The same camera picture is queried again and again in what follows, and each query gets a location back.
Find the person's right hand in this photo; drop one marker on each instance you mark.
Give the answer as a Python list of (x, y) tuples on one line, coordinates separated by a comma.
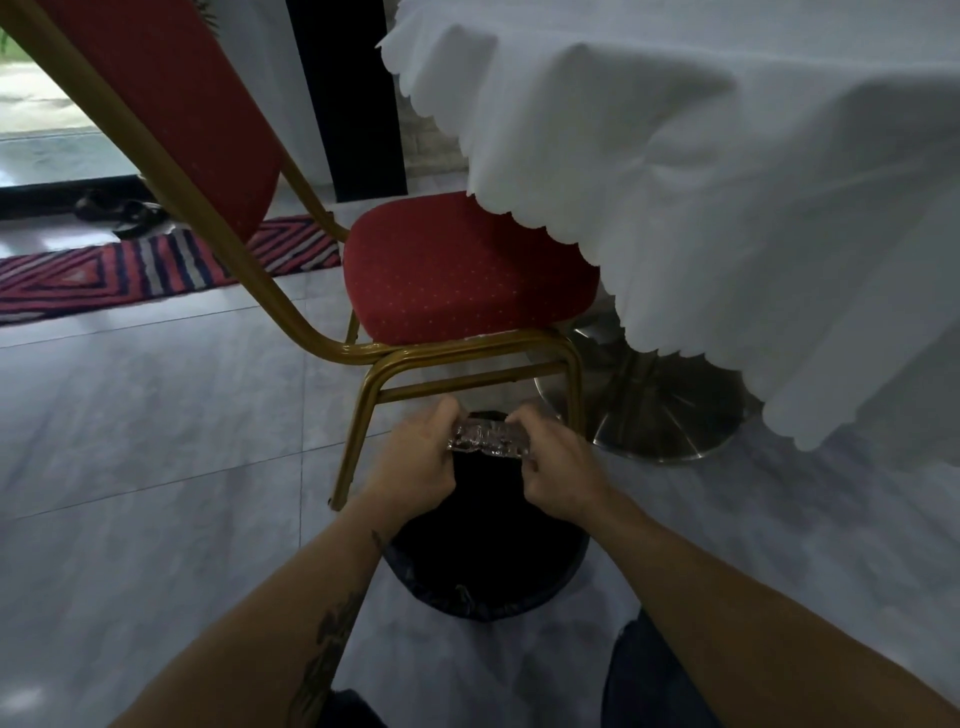
[(562, 472)]

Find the person's left hand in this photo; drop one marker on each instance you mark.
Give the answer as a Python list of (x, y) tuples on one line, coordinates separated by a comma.
[(409, 469)]

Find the person's left thumb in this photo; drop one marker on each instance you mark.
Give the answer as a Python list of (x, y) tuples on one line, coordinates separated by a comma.
[(448, 411)]

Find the person's right fingers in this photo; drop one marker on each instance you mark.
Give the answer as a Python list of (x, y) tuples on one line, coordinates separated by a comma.
[(534, 426)]

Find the clear plastic wrapper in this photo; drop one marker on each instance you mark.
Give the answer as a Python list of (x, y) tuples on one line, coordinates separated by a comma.
[(487, 436)]

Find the person's right forearm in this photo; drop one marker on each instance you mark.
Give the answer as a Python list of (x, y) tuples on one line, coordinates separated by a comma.
[(750, 637)]

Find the person's left forearm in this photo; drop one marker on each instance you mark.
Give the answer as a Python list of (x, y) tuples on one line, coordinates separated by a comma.
[(277, 634)]

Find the round steel table base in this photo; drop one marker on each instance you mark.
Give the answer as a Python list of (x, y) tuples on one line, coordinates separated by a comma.
[(645, 405)]

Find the black trash bin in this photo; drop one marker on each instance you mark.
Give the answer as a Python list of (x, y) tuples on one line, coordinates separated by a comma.
[(487, 547)]

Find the red gold-framed banquet chair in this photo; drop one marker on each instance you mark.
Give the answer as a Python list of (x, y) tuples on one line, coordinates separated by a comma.
[(450, 270)]

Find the person's dark trousers leg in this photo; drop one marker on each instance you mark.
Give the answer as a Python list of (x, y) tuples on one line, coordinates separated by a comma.
[(649, 679)]

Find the white scalloped tablecloth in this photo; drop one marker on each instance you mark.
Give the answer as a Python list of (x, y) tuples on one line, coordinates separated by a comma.
[(720, 195)]

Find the striped red patterned rug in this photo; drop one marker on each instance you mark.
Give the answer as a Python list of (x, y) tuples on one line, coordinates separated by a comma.
[(142, 266)]

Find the black sandal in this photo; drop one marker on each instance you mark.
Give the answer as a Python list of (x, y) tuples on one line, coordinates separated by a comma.
[(97, 204), (139, 220)]

